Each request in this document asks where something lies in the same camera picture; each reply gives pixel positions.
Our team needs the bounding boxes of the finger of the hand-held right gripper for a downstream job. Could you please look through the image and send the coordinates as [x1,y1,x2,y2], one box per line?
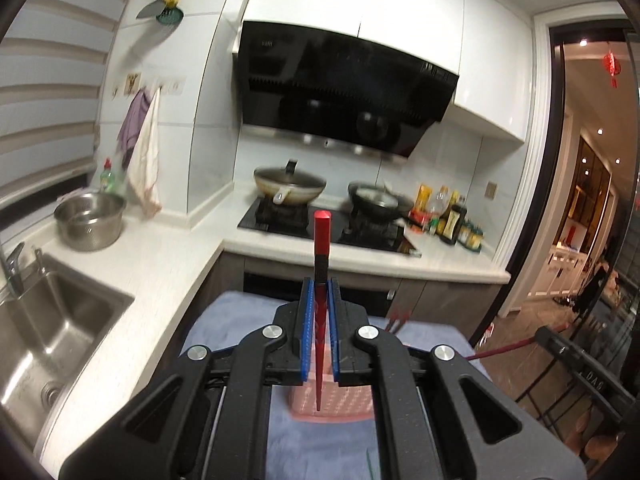
[515,326,571,426]

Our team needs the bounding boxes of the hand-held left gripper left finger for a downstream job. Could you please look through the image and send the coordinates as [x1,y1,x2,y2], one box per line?
[59,277,318,480]

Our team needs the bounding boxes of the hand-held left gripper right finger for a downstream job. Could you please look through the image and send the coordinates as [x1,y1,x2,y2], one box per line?
[326,277,587,480]

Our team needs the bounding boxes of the maroon chopstick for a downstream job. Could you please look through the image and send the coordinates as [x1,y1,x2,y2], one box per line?
[466,337,540,361]

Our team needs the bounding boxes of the pink perforated utensil holder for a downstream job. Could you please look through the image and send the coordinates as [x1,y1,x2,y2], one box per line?
[287,330,376,423]

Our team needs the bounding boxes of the person's right hand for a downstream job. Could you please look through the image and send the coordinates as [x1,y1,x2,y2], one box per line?
[575,407,633,466]

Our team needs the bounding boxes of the blue-grey fleece towel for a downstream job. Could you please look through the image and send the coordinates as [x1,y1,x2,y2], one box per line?
[185,290,473,480]

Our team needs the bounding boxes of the grey base cabinet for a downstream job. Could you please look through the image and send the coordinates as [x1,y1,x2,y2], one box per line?
[192,252,501,333]

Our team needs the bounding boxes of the black gas stove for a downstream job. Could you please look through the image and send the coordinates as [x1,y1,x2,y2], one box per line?
[237,195,418,256]

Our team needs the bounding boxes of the black wok with lid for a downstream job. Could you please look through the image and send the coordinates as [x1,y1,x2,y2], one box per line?
[347,180,416,223]

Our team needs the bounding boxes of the beige wok with glass lid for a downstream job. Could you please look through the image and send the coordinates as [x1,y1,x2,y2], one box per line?
[253,159,328,207]

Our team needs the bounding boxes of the dark soy sauce bottle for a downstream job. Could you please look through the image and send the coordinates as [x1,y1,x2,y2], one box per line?
[440,202,468,246]

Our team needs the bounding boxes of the clear bottle with green cap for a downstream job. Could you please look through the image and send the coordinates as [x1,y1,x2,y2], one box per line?
[430,186,449,234]

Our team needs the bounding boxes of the black framed glass door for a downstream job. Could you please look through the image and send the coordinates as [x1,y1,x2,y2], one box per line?
[500,20,640,341]

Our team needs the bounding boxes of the white hanging cloth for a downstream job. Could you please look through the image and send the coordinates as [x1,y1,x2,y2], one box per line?
[127,87,163,217]

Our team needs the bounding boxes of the stainless steel pot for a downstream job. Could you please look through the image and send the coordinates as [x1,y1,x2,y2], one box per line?
[53,191,127,252]

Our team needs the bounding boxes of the green dish soap bottle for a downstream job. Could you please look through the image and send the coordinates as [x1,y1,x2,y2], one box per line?
[100,158,126,196]

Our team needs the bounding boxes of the black range hood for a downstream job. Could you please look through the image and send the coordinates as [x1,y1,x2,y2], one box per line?
[232,20,460,160]

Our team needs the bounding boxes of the stainless steel sink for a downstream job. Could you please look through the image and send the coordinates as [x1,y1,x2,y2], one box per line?
[0,252,136,456]

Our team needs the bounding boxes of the purple hanging cloth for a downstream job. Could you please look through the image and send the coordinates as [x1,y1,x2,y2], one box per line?
[117,87,153,154]

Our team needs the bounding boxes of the red hanging ornament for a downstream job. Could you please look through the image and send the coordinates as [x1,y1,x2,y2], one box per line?
[602,51,621,89]

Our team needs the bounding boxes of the chrome faucet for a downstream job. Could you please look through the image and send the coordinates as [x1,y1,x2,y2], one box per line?
[0,241,27,306]

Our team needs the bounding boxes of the white upper cabinet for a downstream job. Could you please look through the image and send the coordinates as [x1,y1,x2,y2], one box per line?
[240,0,533,143]

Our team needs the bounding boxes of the white window blinds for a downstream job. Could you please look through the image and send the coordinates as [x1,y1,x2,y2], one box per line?
[0,0,151,211]

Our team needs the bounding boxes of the hanging steel spatula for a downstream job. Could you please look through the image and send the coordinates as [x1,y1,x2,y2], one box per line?
[135,0,167,21]

